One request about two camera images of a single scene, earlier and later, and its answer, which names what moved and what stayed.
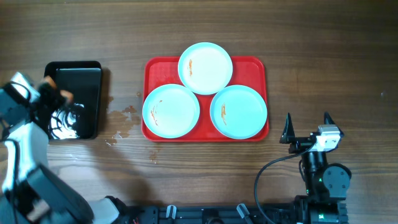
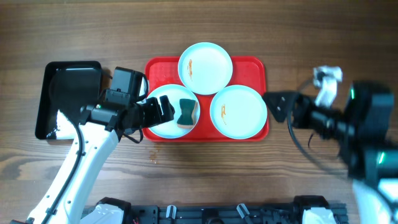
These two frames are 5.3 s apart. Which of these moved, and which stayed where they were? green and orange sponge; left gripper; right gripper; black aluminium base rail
Moved: green and orange sponge; left gripper; right gripper
Stayed: black aluminium base rail
